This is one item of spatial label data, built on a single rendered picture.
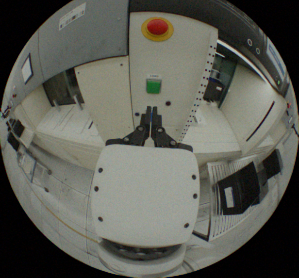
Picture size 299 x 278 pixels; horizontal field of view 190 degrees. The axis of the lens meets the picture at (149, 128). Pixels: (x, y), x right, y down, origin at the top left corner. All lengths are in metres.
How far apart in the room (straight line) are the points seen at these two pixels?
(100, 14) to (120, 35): 0.09
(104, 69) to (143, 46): 0.11
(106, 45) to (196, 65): 0.21
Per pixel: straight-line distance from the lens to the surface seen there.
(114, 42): 0.24
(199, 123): 0.67
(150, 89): 0.24
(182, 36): 0.24
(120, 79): 0.25
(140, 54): 0.24
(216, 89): 0.97
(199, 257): 0.17
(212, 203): 0.68
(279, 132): 2.18
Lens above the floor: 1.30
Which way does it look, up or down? 49 degrees down
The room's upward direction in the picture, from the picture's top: 4 degrees clockwise
